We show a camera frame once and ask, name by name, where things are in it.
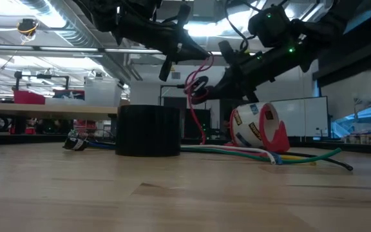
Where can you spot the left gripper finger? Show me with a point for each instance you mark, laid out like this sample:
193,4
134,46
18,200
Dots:
193,46
190,57

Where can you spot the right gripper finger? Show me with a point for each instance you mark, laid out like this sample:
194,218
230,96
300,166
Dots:
234,93
234,77

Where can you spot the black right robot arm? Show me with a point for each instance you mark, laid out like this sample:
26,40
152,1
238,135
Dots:
327,29

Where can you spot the white sticker-covered tape roll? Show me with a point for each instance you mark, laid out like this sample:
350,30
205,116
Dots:
246,120

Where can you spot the whiteboard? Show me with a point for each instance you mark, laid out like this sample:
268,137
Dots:
311,116

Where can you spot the red tape dispenser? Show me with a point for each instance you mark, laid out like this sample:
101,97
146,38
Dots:
280,141

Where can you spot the white plastic tote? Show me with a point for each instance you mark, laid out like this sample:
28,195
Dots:
101,93

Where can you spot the black cylindrical container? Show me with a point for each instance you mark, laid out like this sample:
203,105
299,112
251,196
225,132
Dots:
147,132

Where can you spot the ceiling light bar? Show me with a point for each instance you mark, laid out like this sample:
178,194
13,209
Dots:
60,49

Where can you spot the clear safety glasses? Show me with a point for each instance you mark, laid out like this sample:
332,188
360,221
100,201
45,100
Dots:
103,137

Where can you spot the wooden workbench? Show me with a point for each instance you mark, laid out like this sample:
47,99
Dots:
43,111

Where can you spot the red box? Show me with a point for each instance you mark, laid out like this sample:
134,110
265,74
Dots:
27,98

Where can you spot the silver ventilation duct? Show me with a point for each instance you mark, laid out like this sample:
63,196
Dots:
76,38

